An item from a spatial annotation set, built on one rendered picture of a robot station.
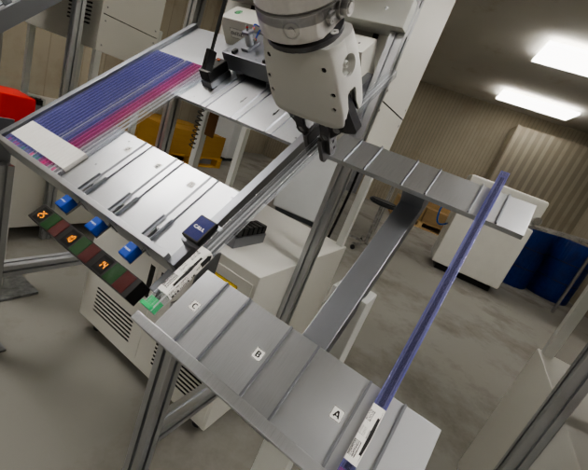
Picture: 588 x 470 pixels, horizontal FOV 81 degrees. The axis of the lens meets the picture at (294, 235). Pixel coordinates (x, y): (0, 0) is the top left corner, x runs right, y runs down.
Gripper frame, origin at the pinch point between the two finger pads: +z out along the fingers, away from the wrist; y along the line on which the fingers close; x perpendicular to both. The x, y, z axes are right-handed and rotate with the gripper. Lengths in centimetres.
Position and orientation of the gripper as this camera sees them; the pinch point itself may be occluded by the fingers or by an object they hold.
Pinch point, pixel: (319, 141)
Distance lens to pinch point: 47.4
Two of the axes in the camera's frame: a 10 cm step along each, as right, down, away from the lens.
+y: -8.0, -4.4, 4.0
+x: -5.7, 7.6, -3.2
